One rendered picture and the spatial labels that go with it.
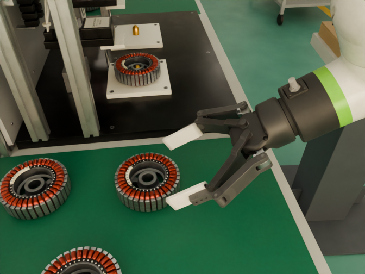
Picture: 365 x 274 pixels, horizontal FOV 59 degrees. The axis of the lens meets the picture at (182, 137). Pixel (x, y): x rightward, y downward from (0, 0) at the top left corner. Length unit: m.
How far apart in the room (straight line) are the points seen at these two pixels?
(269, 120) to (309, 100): 0.06
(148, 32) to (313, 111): 0.68
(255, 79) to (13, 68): 1.92
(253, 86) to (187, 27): 1.23
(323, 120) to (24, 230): 0.48
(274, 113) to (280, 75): 1.96
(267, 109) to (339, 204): 1.02
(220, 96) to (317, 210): 0.83
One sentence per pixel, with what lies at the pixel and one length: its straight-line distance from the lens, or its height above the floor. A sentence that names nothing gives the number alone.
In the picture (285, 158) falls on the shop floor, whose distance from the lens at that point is 1.76.
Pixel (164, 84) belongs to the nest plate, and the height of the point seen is 0.78.
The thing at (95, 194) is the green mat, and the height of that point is 0.75.
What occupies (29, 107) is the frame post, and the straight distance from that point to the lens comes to 0.66.
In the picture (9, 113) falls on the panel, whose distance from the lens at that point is 0.71.
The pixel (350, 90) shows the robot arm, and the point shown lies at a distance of 0.48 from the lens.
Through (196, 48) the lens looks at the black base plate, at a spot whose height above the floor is 0.77.
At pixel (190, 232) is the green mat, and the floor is 0.75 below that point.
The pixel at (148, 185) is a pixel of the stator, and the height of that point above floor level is 0.78.
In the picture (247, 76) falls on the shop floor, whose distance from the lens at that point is 2.37.
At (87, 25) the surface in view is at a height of 0.92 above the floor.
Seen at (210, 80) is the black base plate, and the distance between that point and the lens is 0.82.
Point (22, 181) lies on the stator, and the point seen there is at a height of 0.77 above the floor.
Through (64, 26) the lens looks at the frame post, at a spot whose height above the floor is 0.99.
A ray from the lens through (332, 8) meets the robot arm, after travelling 0.43.
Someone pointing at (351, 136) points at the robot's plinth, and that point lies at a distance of 1.19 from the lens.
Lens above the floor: 1.20
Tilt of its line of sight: 42 degrees down
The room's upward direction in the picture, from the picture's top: straight up
